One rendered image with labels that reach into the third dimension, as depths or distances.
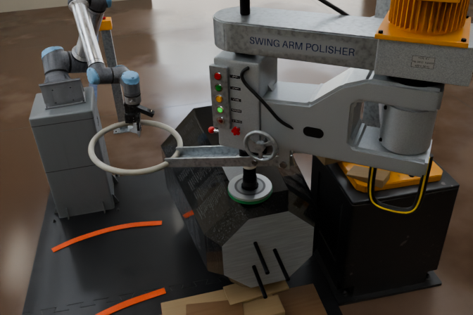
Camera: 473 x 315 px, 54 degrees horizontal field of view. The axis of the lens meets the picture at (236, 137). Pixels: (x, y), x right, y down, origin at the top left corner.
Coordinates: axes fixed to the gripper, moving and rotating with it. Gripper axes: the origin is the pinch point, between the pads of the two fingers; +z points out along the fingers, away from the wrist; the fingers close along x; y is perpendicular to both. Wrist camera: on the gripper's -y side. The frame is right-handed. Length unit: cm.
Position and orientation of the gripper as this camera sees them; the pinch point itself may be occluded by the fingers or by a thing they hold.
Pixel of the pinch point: (140, 132)
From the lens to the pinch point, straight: 274.2
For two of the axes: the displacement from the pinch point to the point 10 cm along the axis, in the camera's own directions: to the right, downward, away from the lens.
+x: 1.0, 5.3, -8.4
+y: -9.9, 0.3, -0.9
